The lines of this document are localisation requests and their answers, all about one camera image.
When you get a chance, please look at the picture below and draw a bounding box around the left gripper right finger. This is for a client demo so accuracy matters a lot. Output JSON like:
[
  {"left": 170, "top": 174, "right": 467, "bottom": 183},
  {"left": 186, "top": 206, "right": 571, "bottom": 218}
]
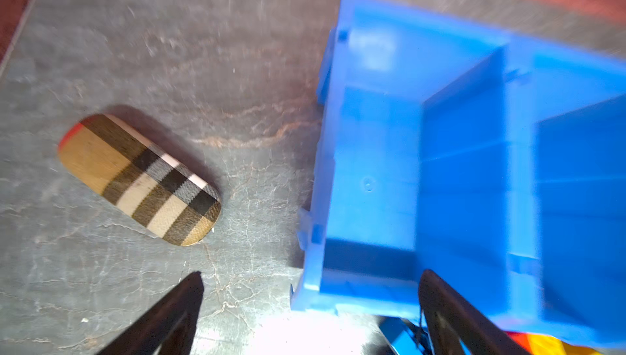
[{"left": 418, "top": 270, "right": 527, "bottom": 354}]

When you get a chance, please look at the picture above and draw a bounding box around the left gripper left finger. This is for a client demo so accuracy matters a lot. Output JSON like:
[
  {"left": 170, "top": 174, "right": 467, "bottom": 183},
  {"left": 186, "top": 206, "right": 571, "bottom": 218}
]
[{"left": 99, "top": 271, "right": 204, "bottom": 354}]

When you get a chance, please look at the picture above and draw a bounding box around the blue three-compartment bin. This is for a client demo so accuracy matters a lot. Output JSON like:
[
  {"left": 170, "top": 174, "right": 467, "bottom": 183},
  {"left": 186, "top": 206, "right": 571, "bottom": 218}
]
[{"left": 290, "top": 0, "right": 625, "bottom": 349}]

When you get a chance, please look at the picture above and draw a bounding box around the plaid glasses case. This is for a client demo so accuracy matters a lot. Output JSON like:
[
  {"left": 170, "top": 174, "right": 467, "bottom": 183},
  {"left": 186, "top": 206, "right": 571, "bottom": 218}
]
[{"left": 57, "top": 114, "right": 222, "bottom": 247}]

